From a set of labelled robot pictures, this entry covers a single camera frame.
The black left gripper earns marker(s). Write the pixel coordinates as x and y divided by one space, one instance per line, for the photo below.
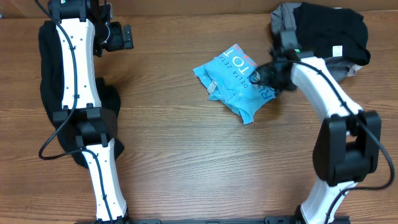
118 42

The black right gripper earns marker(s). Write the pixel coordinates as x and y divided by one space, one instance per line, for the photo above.
258 77

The light blue printed t-shirt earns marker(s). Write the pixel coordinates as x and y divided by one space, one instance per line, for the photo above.
231 79

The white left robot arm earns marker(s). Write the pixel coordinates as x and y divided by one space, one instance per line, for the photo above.
93 129

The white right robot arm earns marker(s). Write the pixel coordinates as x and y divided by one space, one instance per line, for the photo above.
346 150

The grey folded garment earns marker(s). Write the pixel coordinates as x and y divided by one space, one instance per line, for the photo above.
282 18

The black folded t-shirt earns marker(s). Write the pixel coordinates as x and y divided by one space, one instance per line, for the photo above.
331 32

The beige folded garment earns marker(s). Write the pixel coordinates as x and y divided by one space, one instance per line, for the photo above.
353 70

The black garment on left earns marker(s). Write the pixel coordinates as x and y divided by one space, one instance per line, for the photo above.
49 77

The brown cardboard back panel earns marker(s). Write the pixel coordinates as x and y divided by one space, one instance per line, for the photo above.
29 9

